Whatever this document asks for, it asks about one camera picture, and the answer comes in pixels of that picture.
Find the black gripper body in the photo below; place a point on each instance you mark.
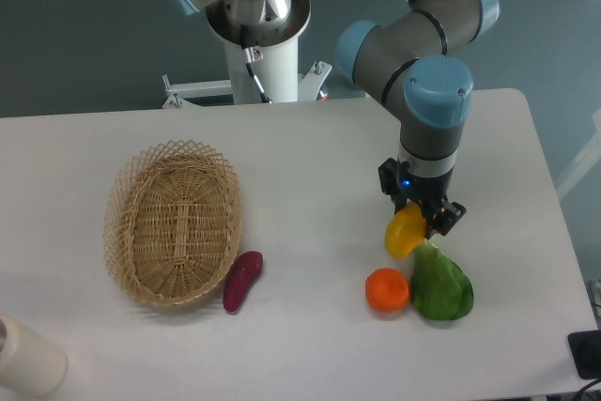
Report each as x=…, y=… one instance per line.
x=426, y=192

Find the yellow mango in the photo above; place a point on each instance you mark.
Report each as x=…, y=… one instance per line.
x=405, y=231

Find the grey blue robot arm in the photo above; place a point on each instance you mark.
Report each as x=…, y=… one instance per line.
x=406, y=67

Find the woven wicker basket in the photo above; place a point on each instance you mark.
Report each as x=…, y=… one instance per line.
x=173, y=224

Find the green leafy cabbage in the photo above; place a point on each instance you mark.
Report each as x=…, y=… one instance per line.
x=440, y=290

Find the orange persimmon fruit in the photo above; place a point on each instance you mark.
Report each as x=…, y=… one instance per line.
x=386, y=290

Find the purple sweet potato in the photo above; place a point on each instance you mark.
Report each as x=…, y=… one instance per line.
x=245, y=271

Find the black device at edge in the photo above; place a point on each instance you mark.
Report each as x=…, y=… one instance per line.
x=585, y=351

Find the cream cylindrical cup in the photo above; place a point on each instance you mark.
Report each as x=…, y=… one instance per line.
x=31, y=364

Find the white pedestal base bracket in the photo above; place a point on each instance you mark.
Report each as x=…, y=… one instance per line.
x=311, y=86

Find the white frame leg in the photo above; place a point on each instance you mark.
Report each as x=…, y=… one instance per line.
x=581, y=164

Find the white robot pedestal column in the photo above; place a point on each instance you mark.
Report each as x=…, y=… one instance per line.
x=260, y=39

